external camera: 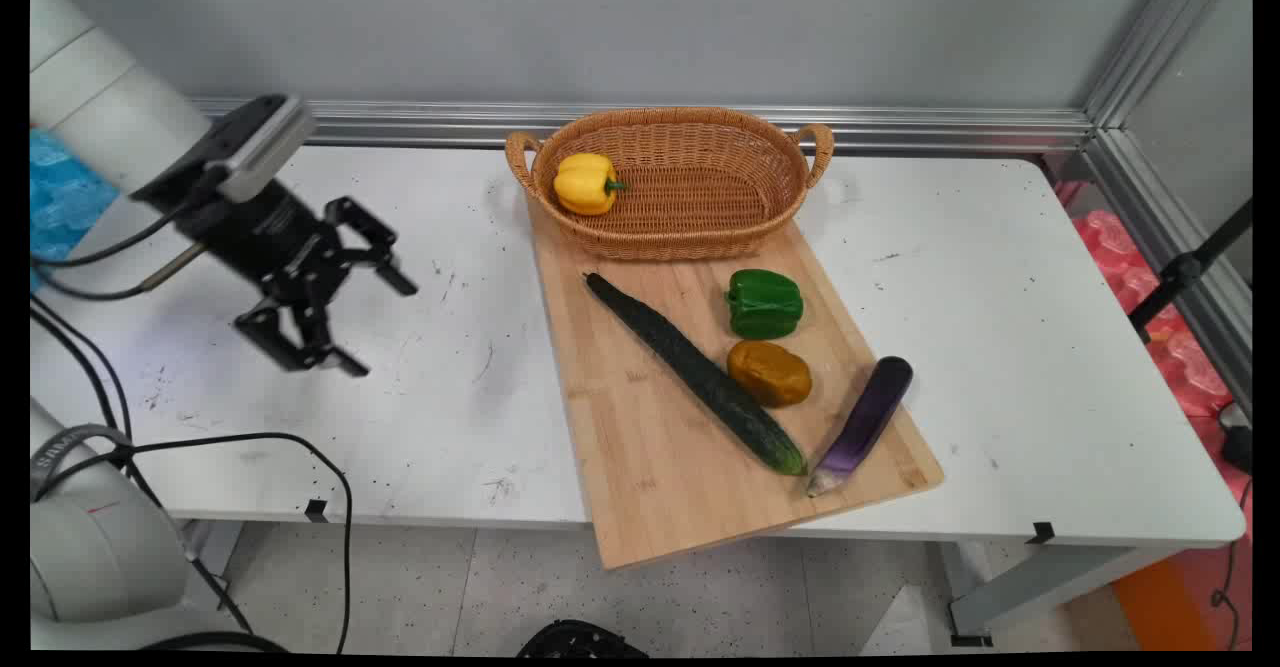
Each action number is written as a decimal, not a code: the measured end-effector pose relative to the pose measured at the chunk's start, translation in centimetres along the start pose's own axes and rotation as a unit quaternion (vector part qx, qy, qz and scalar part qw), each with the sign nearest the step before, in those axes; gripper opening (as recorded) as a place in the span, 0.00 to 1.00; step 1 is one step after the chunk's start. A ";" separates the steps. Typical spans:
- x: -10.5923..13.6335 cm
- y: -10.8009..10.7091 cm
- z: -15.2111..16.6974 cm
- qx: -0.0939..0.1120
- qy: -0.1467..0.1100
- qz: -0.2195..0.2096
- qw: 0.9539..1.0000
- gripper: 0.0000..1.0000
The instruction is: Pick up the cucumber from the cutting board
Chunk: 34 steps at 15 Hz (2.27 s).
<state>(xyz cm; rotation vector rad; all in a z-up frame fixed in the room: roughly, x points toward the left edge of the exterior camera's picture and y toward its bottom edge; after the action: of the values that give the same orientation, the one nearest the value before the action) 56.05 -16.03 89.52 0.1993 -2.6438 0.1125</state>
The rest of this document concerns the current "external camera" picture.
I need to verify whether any black looped cable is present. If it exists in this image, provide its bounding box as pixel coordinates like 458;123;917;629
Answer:
120;431;354;654

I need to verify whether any bamboo cutting board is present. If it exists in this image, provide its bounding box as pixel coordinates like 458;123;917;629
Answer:
525;197;945;571

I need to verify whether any woven wicker basket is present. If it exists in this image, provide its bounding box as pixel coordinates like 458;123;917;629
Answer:
505;107;836;263

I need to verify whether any pink bubble wrap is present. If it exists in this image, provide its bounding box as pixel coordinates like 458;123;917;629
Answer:
1055;179;1251;418

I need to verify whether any black camera cable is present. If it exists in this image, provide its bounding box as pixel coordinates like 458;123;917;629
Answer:
30;197;201;269

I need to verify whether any blue plastic wrap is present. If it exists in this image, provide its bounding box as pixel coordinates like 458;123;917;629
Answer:
30;127;122;294

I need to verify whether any green bell pepper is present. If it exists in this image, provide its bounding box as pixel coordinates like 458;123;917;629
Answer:
725;269;805;340

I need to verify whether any grey table leg frame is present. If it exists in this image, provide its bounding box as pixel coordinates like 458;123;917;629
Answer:
940;542;1183;648

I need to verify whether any black tripod stand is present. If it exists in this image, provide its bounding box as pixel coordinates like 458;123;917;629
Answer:
1128;197;1253;344

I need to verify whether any brown potato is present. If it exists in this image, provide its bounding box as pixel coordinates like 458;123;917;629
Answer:
727;340;813;409

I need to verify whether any slanted aluminium side rail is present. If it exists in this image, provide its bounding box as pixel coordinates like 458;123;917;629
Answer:
1085;127;1253;418

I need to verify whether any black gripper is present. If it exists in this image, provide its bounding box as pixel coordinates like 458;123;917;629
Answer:
178;180;420;379

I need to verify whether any black cable with silver plug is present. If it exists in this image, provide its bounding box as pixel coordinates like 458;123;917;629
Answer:
35;242;208;302

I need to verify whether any yellow bell pepper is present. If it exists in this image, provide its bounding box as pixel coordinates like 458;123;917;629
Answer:
553;152;628;217

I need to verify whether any dark green cucumber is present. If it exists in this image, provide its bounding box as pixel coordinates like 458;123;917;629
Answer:
584;272;808;477

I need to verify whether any black round object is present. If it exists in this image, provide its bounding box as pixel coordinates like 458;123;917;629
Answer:
517;619;651;658

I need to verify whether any horizontal aluminium frame rail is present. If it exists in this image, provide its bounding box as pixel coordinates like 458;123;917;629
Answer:
190;99;1097;156

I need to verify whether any black mouse with cable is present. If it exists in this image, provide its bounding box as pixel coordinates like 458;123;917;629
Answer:
1210;402;1253;648

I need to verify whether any upright aluminium frame post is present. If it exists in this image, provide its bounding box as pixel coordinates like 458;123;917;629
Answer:
1085;0;1237;130

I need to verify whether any grey velcro strap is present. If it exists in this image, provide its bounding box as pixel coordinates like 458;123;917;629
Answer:
30;424;137;500

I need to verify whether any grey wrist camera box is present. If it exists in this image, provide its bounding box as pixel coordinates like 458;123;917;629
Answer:
205;95;317;204

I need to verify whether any purple eggplant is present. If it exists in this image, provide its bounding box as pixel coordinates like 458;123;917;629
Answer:
806;356;914;499

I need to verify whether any black cable to floor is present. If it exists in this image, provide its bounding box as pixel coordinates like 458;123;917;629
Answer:
30;297;256;638

